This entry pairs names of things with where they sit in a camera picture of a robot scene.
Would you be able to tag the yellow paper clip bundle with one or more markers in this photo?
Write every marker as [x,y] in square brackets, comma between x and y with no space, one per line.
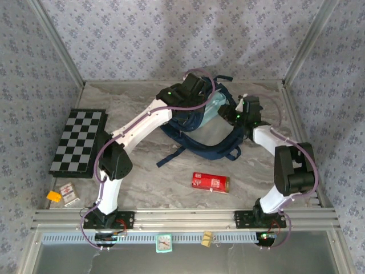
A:
[207,239]

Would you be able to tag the black grey chessboard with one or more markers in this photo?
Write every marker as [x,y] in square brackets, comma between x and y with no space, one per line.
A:
[77,140]

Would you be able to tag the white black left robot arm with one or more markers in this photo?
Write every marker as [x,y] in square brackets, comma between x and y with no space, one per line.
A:
[142,125]

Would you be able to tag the aluminium frame post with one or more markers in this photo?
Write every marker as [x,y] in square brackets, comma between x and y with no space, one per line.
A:
[61,48]
[308,45]

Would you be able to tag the aluminium side rail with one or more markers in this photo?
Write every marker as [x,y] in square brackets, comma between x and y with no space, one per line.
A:
[289,97]

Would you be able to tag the white red card box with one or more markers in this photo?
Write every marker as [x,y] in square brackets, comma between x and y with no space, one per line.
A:
[68,194]

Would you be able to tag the small orange block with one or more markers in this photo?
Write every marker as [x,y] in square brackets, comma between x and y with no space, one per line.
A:
[53,197]

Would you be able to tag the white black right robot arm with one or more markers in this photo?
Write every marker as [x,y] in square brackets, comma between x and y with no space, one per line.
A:
[266,137]

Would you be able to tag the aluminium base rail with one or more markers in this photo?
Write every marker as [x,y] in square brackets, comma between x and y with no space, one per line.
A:
[185,218]

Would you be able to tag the navy blue backpack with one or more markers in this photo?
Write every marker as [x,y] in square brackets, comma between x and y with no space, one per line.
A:
[211,148]

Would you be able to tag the small teal clock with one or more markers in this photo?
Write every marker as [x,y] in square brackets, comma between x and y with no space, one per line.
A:
[164,243]

